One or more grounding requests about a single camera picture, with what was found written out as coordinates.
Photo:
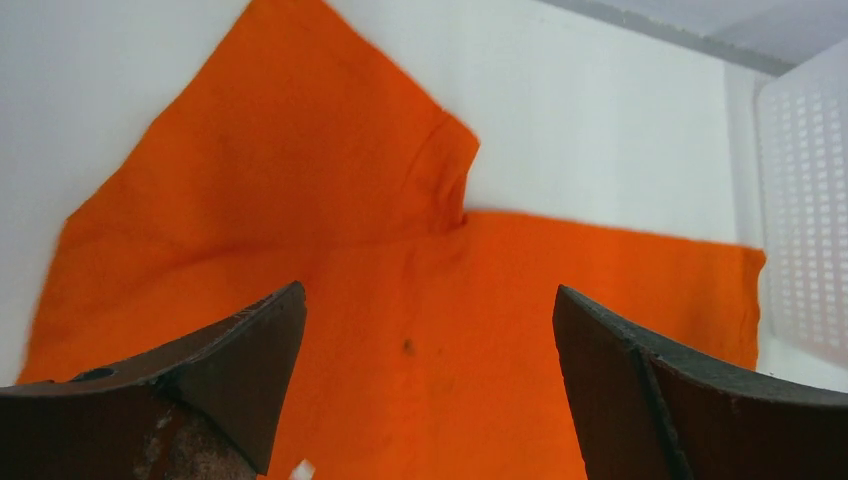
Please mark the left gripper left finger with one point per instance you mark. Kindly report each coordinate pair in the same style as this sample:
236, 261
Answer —
204, 406

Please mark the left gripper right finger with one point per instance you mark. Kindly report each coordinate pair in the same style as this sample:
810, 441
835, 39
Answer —
647, 407

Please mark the orange t shirt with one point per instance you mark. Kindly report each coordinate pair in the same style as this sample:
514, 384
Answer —
299, 152

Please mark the white plastic basket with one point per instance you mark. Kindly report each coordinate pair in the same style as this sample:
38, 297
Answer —
802, 127

